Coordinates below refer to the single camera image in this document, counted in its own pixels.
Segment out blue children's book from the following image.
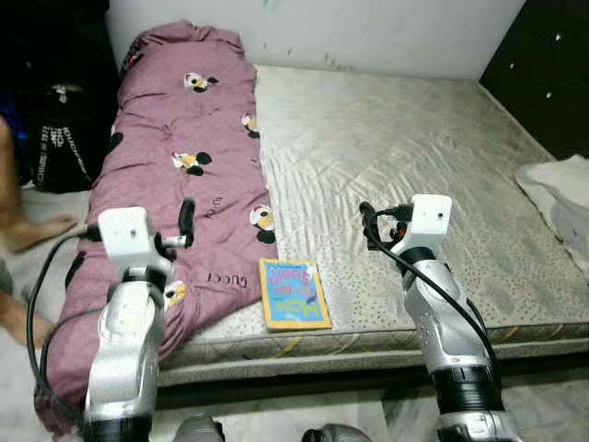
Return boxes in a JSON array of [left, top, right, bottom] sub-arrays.
[[258, 258, 334, 332]]

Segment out white pillow with tree print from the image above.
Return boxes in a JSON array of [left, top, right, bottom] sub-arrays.
[[515, 155, 589, 268]]

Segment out white quilted mattress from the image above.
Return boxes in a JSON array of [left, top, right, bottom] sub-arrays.
[[156, 63, 589, 388]]

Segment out pink cartoon print blanket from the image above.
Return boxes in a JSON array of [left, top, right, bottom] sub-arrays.
[[37, 20, 282, 434]]

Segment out person's bare leg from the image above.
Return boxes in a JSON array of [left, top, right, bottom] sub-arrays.
[[0, 260, 47, 349], [0, 115, 79, 254]]

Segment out black bag white print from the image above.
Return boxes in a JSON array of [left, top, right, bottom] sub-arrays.
[[23, 81, 119, 194]]

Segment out grey robot left leg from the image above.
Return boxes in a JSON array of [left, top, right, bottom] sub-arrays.
[[173, 414, 222, 442]]

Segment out grey robot leg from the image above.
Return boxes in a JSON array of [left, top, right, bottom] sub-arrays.
[[304, 424, 374, 442], [173, 414, 222, 442]]

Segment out grey robot right leg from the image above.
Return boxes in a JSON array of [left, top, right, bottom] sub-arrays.
[[304, 424, 374, 442]]

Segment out black tufted headboard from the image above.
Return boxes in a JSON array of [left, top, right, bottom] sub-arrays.
[[479, 0, 589, 162]]

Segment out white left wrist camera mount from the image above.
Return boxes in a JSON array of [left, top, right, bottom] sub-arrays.
[[97, 207, 165, 270]]

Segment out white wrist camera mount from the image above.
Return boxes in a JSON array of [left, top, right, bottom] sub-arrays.
[[97, 207, 165, 270], [403, 194, 454, 251]]

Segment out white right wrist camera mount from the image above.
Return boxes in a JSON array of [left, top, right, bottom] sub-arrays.
[[403, 194, 454, 251]]

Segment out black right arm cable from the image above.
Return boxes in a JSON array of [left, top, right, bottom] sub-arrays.
[[362, 207, 500, 369]]

